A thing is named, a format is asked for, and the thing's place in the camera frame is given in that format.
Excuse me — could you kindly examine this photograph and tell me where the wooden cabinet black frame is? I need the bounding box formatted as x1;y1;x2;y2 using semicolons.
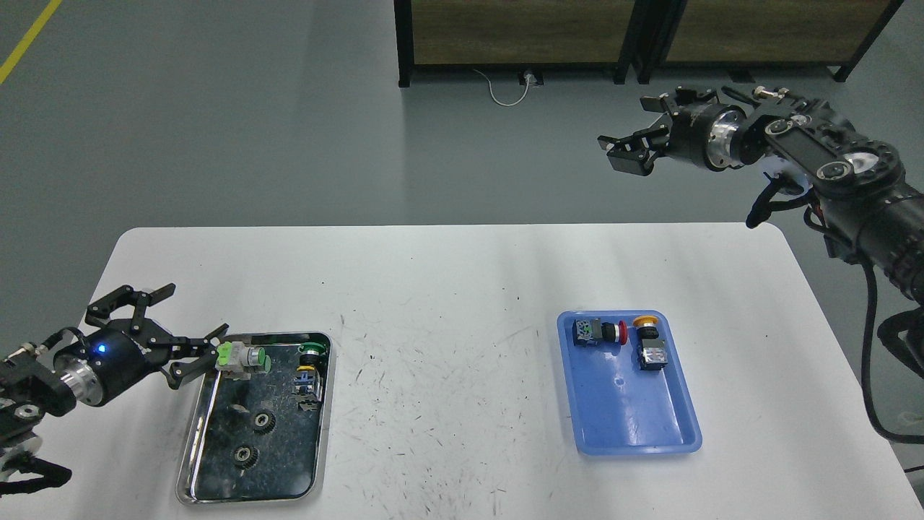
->
633;1;903;85
393;1;649;88

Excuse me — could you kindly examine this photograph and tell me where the wooden cabinet right black frame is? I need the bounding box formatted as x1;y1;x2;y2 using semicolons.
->
633;1;903;85

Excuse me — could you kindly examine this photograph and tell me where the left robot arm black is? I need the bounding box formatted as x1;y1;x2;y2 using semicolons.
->
1;283;228;495

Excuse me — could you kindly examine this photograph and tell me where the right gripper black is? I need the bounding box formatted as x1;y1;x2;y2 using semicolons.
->
597;85;746;176

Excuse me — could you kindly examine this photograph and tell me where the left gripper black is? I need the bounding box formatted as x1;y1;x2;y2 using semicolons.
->
55;283;229;407

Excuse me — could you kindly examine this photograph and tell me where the black gear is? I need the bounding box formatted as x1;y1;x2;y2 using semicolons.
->
232;444;260;470
250;410;276;435

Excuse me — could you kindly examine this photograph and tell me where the blue plastic tray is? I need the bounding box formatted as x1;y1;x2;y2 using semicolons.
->
557;310;702;457

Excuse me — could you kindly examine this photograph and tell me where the white cable on floor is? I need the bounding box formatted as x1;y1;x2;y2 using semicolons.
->
473;68;533;107

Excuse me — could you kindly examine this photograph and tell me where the red push button switch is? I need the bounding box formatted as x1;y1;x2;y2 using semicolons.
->
572;317;628;347

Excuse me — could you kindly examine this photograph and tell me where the wooden cabinet left black frame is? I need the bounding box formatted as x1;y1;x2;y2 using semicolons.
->
393;1;649;88

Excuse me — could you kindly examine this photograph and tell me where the yellow push button switch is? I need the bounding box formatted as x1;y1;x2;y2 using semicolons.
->
632;315;668;371

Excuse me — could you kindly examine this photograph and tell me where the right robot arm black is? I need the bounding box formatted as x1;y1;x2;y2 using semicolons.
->
598;85;923;445

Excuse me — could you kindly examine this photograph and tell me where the floor power socket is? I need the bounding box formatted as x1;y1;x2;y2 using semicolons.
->
518;69;544;88

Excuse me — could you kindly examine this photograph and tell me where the dark green push button switch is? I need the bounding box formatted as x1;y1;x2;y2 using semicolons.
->
292;342;327;412

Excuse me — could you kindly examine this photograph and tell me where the silver metal tray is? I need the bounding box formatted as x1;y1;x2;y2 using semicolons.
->
175;331;336;506

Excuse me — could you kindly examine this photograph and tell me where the light green push button switch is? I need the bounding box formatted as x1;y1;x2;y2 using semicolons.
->
214;340;273;381

